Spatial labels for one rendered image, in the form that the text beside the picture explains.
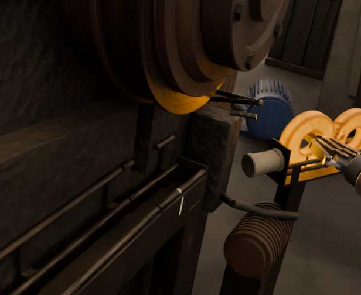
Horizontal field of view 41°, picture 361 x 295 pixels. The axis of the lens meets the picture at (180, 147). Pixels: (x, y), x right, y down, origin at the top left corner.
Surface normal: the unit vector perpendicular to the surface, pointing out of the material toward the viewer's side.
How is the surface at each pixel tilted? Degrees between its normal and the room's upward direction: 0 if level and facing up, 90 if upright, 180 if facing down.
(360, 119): 90
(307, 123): 92
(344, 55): 90
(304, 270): 0
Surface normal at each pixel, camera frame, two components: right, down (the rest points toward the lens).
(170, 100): 0.88, 0.32
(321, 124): 0.44, 0.47
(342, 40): -0.66, 0.22
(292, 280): 0.15, -0.90
